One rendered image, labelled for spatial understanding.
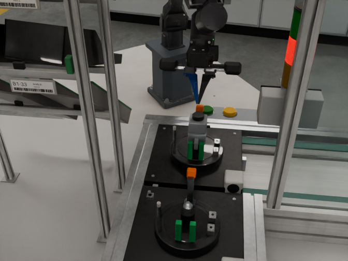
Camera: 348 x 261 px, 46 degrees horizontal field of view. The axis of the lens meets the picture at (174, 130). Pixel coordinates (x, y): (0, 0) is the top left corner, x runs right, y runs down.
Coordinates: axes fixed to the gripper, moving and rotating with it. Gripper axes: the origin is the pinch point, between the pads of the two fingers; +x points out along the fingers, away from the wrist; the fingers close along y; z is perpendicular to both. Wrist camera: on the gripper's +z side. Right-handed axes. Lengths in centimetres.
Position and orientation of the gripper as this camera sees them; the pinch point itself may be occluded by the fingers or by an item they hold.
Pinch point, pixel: (199, 89)
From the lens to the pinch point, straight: 96.5
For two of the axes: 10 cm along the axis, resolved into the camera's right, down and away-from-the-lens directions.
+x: -0.6, 9.9, 0.9
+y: 9.9, 0.7, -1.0
